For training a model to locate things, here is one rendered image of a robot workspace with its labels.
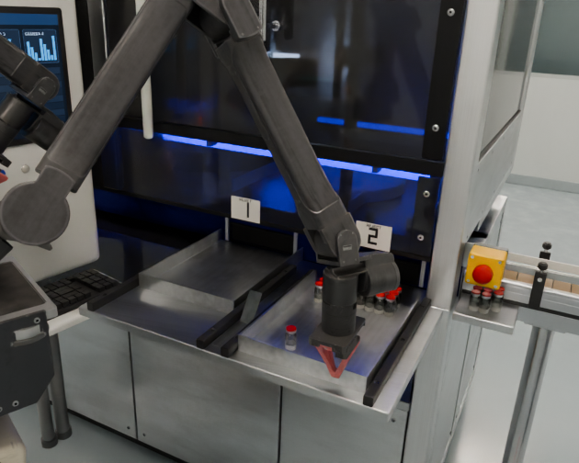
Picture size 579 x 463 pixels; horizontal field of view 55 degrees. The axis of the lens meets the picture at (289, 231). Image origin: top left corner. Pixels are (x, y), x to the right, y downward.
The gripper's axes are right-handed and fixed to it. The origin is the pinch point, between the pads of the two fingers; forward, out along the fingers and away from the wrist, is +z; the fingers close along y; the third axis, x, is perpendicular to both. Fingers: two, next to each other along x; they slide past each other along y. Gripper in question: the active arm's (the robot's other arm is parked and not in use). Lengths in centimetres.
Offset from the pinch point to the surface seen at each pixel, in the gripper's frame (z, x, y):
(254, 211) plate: -11, 38, 38
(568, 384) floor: 94, -51, 162
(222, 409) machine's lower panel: 54, 49, 38
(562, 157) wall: 66, -35, 496
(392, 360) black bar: 1.0, -7.5, 9.7
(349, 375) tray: 0.1, -2.4, 0.6
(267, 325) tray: 2.4, 19.7, 11.8
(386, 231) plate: -12.7, 3.3, 37.8
